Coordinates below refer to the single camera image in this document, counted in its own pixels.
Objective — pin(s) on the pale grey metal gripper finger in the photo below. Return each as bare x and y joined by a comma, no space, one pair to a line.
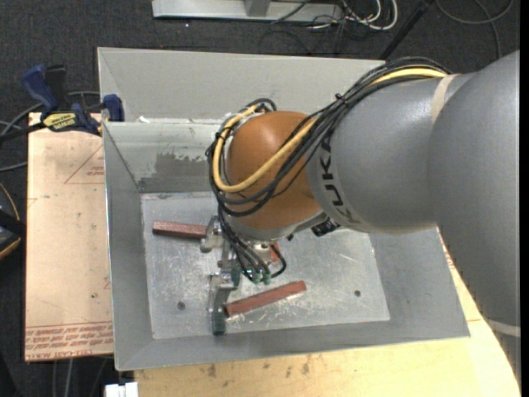
217,304

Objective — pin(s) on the red-brown flat block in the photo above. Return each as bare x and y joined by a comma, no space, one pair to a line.
276,255
177,229
268,298

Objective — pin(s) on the brown cardboard board, red print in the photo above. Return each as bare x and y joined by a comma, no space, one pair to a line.
66,230

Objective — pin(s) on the grey metal bin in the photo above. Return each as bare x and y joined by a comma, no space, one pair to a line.
173,81

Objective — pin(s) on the black cylinder on white bracket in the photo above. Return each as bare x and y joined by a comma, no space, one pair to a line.
324,226

